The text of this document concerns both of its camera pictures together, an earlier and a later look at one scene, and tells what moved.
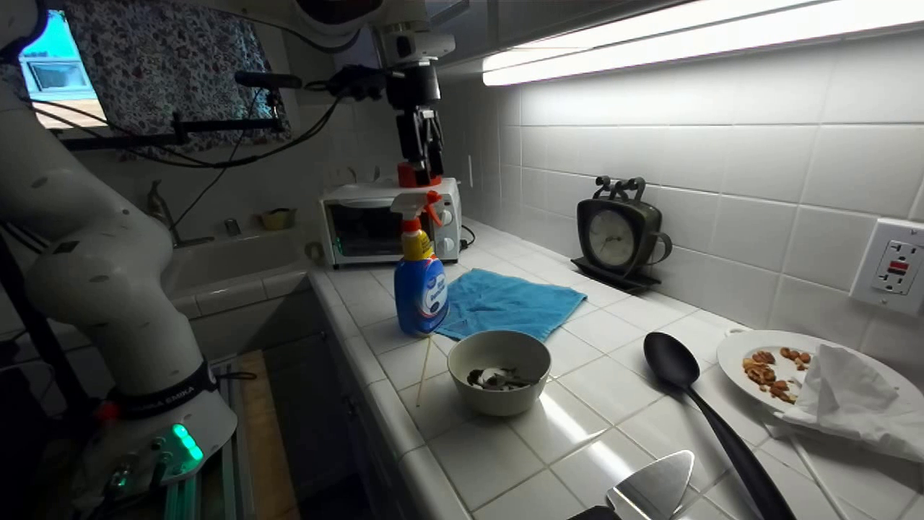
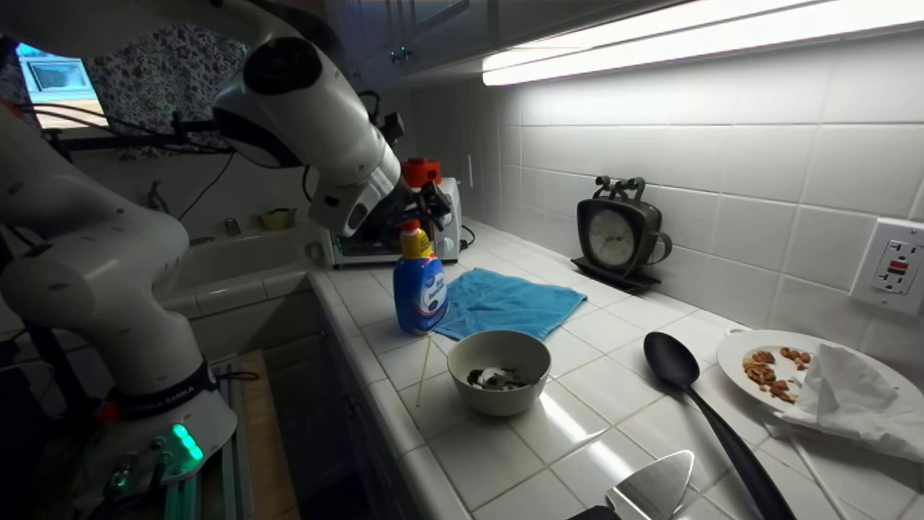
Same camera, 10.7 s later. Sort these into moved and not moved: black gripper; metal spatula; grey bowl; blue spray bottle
Moved: black gripper
Not moved: blue spray bottle; grey bowl; metal spatula
